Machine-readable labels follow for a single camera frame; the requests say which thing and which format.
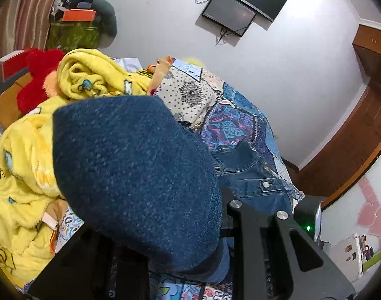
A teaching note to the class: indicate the red plush toy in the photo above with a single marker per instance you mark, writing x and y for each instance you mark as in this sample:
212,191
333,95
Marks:
37,78

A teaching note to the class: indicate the orange box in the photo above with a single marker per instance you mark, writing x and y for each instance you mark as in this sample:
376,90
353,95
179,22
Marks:
79,15

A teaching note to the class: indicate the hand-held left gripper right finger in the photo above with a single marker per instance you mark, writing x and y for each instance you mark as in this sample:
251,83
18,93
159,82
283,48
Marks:
250,240

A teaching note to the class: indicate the yellow plush toy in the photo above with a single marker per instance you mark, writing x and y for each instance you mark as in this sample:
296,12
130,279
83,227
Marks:
193,62

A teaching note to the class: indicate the yellow cartoon fleece blanket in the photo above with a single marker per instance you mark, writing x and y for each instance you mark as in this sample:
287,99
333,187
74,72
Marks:
21,168

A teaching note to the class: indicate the red and grey box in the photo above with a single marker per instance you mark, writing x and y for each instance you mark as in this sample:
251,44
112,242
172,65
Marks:
12,65

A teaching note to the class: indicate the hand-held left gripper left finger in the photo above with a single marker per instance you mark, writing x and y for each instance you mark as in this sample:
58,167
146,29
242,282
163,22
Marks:
84,265

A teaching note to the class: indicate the white printed box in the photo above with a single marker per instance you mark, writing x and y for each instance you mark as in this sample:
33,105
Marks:
350,256

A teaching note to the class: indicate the wooden wardrobe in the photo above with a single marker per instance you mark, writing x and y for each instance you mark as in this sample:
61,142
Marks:
375,50

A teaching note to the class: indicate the patchwork printed bedspread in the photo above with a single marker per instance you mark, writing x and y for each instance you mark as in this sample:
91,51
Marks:
190,93

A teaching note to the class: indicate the striped brown curtain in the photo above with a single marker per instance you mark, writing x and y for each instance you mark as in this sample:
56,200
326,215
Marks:
24,15

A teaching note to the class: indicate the blue denim jacket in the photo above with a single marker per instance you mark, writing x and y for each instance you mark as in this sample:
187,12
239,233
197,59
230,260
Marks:
131,178

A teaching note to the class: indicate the green patterned cloth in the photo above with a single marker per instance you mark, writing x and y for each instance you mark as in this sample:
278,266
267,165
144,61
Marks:
73,36

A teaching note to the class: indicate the small black wall monitor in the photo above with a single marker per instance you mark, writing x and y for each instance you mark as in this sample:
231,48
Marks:
229,14

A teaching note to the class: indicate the wooden box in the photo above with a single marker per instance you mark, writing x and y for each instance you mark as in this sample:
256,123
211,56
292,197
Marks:
6,103

